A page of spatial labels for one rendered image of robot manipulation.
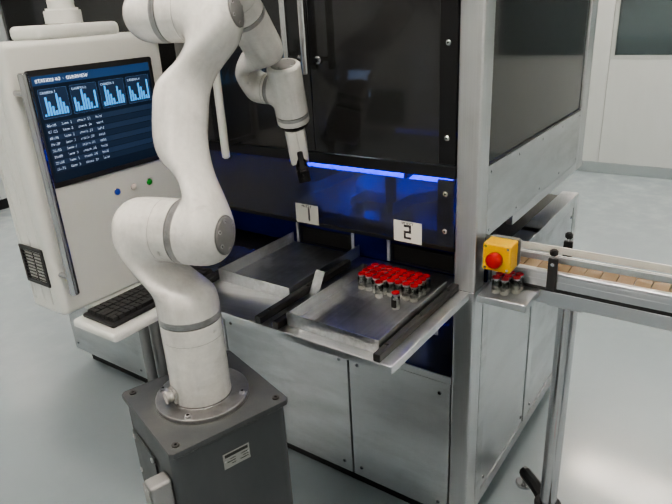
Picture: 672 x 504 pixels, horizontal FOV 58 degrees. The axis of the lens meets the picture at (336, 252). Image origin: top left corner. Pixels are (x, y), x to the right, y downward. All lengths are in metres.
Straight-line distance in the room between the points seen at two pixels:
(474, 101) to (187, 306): 0.79
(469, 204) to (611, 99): 4.66
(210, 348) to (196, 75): 0.50
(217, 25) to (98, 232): 0.97
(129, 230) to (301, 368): 1.11
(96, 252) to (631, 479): 1.95
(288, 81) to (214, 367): 0.70
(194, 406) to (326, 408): 0.93
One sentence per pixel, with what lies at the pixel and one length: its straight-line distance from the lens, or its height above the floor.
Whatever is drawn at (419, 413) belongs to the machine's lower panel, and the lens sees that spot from 1.90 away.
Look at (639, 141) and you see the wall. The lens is 6.14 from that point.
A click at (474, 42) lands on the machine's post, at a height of 1.50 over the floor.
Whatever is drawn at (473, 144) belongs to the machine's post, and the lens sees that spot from 1.48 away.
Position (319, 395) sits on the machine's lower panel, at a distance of 2.11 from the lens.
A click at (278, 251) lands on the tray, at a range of 1.91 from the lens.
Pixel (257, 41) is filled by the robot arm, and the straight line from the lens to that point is 1.37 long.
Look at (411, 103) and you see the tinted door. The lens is 1.55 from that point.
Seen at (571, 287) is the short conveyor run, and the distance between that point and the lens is 1.63.
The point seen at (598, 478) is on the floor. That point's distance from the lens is 2.45.
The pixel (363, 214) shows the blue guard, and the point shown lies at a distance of 1.69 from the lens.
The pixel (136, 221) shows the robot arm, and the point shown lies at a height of 1.26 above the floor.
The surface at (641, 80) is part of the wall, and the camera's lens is 6.06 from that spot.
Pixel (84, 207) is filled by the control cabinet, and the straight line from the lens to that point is 1.87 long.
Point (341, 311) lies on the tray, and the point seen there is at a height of 0.88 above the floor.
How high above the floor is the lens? 1.59
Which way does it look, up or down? 22 degrees down
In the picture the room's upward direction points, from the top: 3 degrees counter-clockwise
